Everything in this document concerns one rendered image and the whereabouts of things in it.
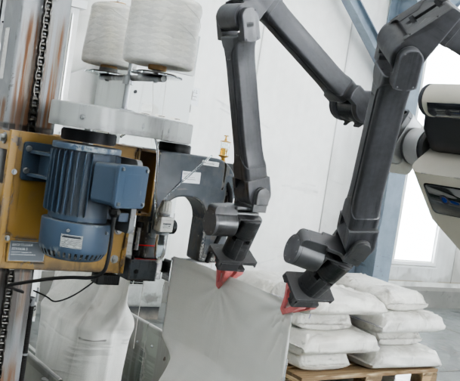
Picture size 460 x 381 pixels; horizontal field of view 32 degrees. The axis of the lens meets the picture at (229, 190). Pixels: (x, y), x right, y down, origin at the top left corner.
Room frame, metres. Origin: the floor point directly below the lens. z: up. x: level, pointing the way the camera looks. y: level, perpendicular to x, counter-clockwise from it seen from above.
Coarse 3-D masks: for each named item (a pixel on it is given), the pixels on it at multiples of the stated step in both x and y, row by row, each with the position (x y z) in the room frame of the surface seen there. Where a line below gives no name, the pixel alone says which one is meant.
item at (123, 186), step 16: (96, 176) 1.65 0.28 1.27; (112, 176) 1.63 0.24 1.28; (128, 176) 1.65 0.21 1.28; (144, 176) 1.69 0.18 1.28; (96, 192) 1.65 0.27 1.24; (112, 192) 1.63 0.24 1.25; (128, 192) 1.65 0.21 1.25; (144, 192) 1.70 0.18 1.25; (112, 208) 1.67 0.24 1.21; (128, 208) 1.66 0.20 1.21
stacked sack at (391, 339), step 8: (360, 328) 5.15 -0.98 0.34; (376, 336) 5.04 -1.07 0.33; (384, 336) 5.04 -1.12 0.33; (392, 336) 5.08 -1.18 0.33; (400, 336) 5.12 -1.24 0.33; (408, 336) 5.16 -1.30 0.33; (416, 336) 5.21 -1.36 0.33; (384, 344) 5.05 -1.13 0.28; (392, 344) 5.09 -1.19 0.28; (400, 344) 5.14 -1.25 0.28; (408, 344) 5.18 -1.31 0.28
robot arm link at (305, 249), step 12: (288, 240) 1.50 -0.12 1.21; (300, 240) 1.46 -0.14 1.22; (312, 240) 1.45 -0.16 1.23; (324, 240) 1.47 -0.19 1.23; (336, 240) 1.50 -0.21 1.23; (360, 240) 1.44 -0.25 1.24; (288, 252) 1.48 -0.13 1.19; (300, 252) 1.45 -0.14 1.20; (312, 252) 1.46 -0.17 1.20; (324, 252) 1.47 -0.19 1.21; (336, 252) 1.46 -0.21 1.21; (348, 252) 1.45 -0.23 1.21; (360, 252) 1.44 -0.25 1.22; (300, 264) 1.47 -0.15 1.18; (312, 264) 1.47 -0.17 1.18
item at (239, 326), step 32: (192, 288) 1.94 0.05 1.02; (224, 288) 1.82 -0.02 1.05; (256, 288) 1.71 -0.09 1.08; (192, 320) 1.92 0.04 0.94; (224, 320) 1.80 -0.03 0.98; (256, 320) 1.68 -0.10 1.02; (288, 320) 1.60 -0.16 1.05; (192, 352) 1.89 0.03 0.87; (224, 352) 1.77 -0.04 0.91; (256, 352) 1.67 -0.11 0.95
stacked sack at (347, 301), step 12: (276, 288) 4.80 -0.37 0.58; (336, 288) 4.85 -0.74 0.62; (348, 288) 5.04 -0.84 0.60; (336, 300) 4.61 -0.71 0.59; (348, 300) 4.66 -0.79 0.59; (360, 300) 4.72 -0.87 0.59; (372, 300) 4.79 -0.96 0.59; (312, 312) 4.53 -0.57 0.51; (324, 312) 4.56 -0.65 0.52; (336, 312) 4.61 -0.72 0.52; (348, 312) 4.67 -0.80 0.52; (360, 312) 4.72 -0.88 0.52; (372, 312) 4.77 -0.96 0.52; (384, 312) 4.83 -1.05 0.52
